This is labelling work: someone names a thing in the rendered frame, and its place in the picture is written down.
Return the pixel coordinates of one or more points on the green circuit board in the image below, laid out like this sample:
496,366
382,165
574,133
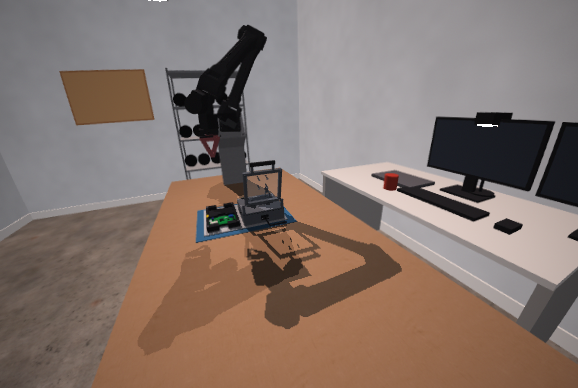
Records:
222,219

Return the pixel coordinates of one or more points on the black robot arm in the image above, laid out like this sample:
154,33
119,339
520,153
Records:
244,52

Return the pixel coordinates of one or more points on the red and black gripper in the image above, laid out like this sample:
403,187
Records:
208,137

